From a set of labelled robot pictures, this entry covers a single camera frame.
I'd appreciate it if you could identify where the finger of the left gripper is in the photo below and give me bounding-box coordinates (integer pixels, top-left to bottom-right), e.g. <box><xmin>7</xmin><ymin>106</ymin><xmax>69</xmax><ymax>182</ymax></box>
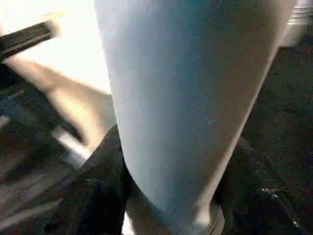
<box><xmin>0</xmin><ymin>21</ymin><xmax>60</xmax><ymax>62</ymax></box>

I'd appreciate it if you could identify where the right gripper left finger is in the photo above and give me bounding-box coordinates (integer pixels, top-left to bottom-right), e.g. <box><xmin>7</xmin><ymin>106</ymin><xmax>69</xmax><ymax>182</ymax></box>
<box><xmin>44</xmin><ymin>124</ymin><xmax>139</xmax><ymax>235</ymax></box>

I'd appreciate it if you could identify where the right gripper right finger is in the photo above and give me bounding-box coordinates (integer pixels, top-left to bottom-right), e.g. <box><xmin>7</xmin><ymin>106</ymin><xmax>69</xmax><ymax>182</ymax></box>
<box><xmin>214</xmin><ymin>136</ymin><xmax>313</xmax><ymax>235</ymax></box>

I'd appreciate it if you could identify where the white plastic table top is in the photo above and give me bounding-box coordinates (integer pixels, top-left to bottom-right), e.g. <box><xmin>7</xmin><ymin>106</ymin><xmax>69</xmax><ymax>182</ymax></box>
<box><xmin>0</xmin><ymin>0</ymin><xmax>118</xmax><ymax>154</ymax></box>

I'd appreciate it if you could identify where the white plastic table leg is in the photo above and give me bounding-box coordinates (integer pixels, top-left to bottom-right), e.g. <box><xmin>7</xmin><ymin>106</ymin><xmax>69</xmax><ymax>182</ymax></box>
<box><xmin>93</xmin><ymin>0</ymin><xmax>298</xmax><ymax>235</ymax></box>

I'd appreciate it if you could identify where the black mat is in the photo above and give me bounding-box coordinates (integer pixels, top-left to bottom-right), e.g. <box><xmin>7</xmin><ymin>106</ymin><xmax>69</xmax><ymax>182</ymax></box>
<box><xmin>0</xmin><ymin>44</ymin><xmax>313</xmax><ymax>235</ymax></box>

